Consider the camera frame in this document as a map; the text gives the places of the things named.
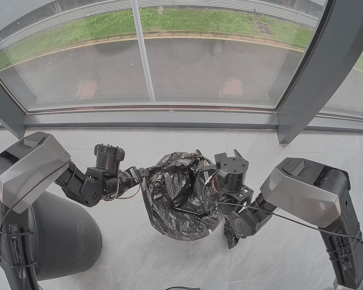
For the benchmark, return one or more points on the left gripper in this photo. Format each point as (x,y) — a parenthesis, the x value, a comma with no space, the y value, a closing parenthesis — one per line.
(133,177)

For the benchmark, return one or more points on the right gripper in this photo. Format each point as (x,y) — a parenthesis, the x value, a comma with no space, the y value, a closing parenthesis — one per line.
(208,173)

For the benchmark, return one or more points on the black plastic bag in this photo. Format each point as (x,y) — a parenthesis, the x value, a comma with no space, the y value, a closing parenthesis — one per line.
(175,198)

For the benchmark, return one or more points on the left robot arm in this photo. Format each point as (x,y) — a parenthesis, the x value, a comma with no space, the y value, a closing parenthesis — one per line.
(33,162)

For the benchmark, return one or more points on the crumpled black plastic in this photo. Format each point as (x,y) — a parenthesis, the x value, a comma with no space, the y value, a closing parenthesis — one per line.
(231,240)

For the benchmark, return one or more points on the dark grey round chair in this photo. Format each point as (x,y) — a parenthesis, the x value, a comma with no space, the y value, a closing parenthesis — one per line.
(66,237)

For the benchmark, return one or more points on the window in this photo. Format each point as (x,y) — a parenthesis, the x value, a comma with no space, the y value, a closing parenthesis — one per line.
(78,56)

